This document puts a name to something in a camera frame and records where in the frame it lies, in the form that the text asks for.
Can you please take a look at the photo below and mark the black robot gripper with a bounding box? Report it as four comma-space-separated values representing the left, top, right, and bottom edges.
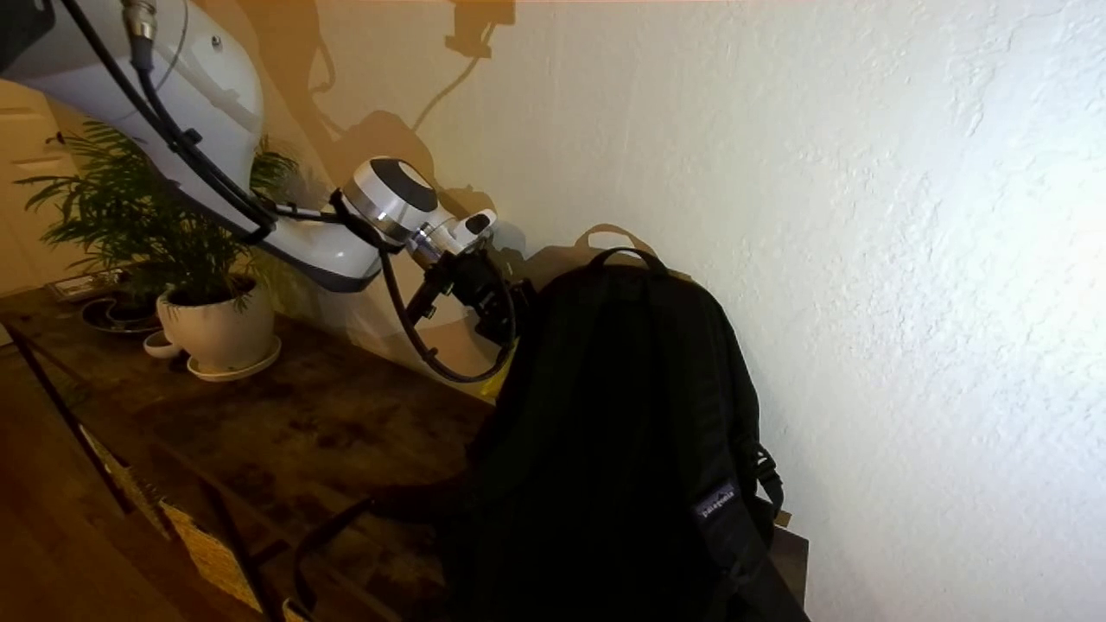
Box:
406, 243, 527, 349

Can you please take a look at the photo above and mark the black backpack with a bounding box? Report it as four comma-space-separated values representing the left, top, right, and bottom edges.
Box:
288, 243, 814, 622

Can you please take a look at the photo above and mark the white pot saucer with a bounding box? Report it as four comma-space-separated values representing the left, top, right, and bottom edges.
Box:
143, 328, 288, 386

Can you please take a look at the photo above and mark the white ceramic plant pot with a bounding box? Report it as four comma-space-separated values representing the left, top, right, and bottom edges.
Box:
152, 274, 280, 373

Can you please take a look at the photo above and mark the green leafy potted plant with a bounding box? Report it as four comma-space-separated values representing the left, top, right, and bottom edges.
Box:
13, 116, 299, 306

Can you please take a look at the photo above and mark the small dark plant dish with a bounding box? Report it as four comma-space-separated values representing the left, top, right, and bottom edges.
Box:
75, 286, 163, 340

